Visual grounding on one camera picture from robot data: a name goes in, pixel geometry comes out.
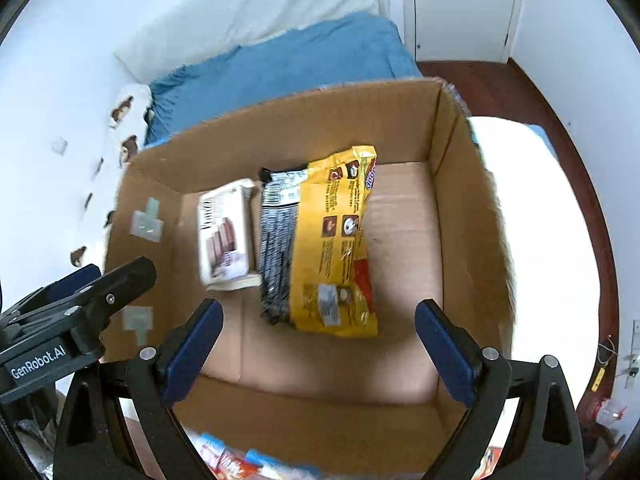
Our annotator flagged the yellow snack bag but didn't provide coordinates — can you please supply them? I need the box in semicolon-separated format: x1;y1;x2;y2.
288;145;378;338

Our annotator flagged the white wafer biscuit pack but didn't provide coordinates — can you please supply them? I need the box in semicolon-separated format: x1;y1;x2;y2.
198;179;262;292

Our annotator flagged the bear print pillow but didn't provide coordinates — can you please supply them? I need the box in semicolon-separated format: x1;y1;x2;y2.
70;84;153;270

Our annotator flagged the cardboard box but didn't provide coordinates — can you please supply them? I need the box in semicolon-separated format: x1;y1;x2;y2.
105;78;513;474

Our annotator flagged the black snack pack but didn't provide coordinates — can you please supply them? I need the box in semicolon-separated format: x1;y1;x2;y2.
258;168;308;325

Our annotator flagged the blue bed sheet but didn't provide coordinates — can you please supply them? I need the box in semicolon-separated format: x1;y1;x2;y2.
145;12;421;148

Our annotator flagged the white door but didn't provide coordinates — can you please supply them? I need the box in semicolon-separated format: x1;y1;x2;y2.
402;0;522;63

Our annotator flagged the white pillow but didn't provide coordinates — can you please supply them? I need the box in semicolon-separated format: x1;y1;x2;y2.
115;0;390;84

